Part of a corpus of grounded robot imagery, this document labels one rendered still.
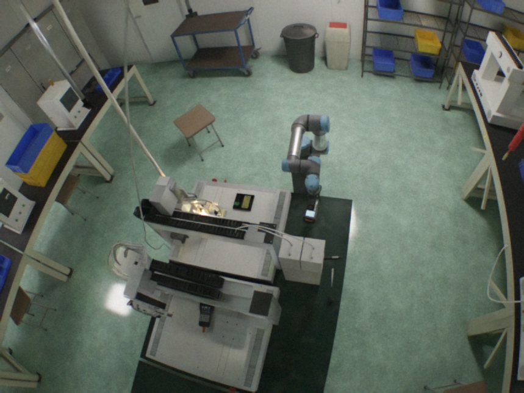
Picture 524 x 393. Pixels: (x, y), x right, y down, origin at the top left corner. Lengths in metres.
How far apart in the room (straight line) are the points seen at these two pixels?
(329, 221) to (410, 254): 1.11
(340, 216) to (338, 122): 1.80
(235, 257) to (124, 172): 2.46
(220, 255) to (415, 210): 2.00
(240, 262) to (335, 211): 0.74
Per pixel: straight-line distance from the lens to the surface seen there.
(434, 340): 2.79
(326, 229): 1.98
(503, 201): 2.61
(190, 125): 3.23
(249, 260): 1.83
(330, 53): 4.26
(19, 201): 3.47
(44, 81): 5.02
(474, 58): 4.41
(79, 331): 3.52
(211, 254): 1.91
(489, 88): 3.37
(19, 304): 3.64
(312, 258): 1.40
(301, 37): 3.99
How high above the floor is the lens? 2.56
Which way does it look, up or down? 58 degrees down
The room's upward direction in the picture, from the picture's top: 17 degrees counter-clockwise
